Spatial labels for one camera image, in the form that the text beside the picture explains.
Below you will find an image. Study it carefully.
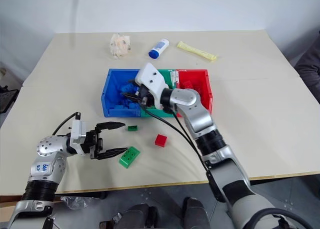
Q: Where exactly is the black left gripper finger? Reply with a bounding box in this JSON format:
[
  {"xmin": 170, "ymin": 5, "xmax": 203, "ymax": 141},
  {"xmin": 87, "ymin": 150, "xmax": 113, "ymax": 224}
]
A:
[
  {"xmin": 95, "ymin": 122, "xmax": 126, "ymax": 133},
  {"xmin": 95, "ymin": 146, "xmax": 130, "ymax": 161}
]

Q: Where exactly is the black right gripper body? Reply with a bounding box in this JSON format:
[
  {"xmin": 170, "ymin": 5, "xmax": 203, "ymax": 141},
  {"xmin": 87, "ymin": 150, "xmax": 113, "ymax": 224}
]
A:
[{"xmin": 136, "ymin": 84, "xmax": 157, "ymax": 109}]

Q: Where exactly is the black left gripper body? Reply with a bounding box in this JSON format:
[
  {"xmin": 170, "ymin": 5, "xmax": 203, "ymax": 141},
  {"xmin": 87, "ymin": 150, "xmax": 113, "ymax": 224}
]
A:
[{"xmin": 83, "ymin": 128, "xmax": 104, "ymax": 160}]

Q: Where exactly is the large green toy block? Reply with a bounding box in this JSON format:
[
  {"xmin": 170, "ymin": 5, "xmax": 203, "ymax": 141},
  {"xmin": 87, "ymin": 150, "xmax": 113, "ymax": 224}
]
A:
[{"xmin": 117, "ymin": 146, "xmax": 142, "ymax": 170}]

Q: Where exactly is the blue plastic bin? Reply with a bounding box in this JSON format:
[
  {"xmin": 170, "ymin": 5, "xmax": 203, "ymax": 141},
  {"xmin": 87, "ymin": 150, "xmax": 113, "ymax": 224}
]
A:
[{"xmin": 100, "ymin": 68, "xmax": 144, "ymax": 118}]

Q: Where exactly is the green plastic bin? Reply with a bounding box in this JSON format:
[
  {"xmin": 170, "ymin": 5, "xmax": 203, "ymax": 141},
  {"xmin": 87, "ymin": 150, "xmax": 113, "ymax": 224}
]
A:
[{"xmin": 139, "ymin": 68, "xmax": 180, "ymax": 118}]

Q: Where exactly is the crumpled clear plastic bag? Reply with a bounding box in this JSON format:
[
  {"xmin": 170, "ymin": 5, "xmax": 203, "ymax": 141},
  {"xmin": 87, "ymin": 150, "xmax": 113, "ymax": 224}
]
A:
[{"xmin": 108, "ymin": 33, "xmax": 132, "ymax": 61}]

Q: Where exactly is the red toy block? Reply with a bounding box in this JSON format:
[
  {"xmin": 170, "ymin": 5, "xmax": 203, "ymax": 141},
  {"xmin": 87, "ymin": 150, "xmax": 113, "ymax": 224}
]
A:
[
  {"xmin": 154, "ymin": 133, "xmax": 168, "ymax": 148},
  {"xmin": 180, "ymin": 79, "xmax": 195, "ymax": 90}
]

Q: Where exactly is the white bottle with blue cap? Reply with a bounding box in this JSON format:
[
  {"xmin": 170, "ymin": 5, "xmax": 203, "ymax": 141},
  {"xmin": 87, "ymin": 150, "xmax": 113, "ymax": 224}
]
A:
[{"xmin": 147, "ymin": 38, "xmax": 170, "ymax": 60}]

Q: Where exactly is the red plastic bin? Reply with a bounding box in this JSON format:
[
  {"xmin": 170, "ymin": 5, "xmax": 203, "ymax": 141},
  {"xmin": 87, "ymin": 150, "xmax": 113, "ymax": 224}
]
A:
[{"xmin": 174, "ymin": 68, "xmax": 214, "ymax": 115}]

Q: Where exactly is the crumpled clear plastic wrap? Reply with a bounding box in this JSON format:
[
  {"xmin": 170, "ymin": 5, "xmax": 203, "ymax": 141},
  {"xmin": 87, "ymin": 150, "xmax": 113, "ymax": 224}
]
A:
[{"xmin": 59, "ymin": 195, "xmax": 89, "ymax": 210}]

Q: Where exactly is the long yellow packet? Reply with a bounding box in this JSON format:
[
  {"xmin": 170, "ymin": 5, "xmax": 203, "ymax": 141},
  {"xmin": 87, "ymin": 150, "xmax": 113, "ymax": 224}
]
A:
[{"xmin": 176, "ymin": 40, "xmax": 218, "ymax": 63}]

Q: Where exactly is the dark rounded shape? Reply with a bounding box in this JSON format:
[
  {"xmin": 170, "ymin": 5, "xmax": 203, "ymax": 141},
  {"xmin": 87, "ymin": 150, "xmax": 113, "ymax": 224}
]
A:
[
  {"xmin": 117, "ymin": 203, "xmax": 160, "ymax": 229},
  {"xmin": 180, "ymin": 197, "xmax": 211, "ymax": 229}
]

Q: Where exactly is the black bag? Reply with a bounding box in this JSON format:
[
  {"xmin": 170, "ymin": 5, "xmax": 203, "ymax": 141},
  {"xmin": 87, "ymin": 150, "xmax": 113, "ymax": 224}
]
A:
[{"xmin": 0, "ymin": 85, "xmax": 20, "ymax": 114}]

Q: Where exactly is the person in dark clothing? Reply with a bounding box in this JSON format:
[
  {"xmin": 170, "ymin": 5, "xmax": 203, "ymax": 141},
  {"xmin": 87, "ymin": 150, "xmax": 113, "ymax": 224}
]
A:
[{"xmin": 294, "ymin": 28, "xmax": 320, "ymax": 103}]

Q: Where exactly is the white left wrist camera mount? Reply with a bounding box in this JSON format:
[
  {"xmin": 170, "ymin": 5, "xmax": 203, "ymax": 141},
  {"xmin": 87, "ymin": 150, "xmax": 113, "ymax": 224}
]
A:
[{"xmin": 67, "ymin": 115, "xmax": 89, "ymax": 157}]

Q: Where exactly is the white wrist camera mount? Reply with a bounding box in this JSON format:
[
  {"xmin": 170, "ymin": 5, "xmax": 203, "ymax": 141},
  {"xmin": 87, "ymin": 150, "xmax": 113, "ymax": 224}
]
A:
[
  {"xmin": 134, "ymin": 62, "xmax": 171, "ymax": 110},
  {"xmin": 67, "ymin": 115, "xmax": 89, "ymax": 157}
]

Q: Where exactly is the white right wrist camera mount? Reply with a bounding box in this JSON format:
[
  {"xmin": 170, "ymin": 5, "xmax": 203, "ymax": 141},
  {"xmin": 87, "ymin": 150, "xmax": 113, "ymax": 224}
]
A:
[{"xmin": 134, "ymin": 62, "xmax": 171, "ymax": 110}]

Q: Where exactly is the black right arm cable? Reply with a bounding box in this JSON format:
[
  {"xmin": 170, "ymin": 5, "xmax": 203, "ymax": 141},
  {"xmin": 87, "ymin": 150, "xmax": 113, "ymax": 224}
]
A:
[
  {"xmin": 169, "ymin": 109, "xmax": 210, "ymax": 165},
  {"xmin": 145, "ymin": 108, "xmax": 213, "ymax": 180}
]

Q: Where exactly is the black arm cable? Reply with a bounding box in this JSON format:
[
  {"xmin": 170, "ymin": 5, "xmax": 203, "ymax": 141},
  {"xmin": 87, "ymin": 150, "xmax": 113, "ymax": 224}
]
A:
[
  {"xmin": 51, "ymin": 111, "xmax": 82, "ymax": 136},
  {"xmin": 145, "ymin": 108, "xmax": 213, "ymax": 180},
  {"xmin": 169, "ymin": 109, "xmax": 210, "ymax": 165}
]

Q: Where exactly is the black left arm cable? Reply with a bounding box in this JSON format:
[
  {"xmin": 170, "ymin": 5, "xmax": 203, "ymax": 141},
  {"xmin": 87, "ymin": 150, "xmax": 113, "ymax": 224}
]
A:
[{"xmin": 51, "ymin": 111, "xmax": 82, "ymax": 136}]

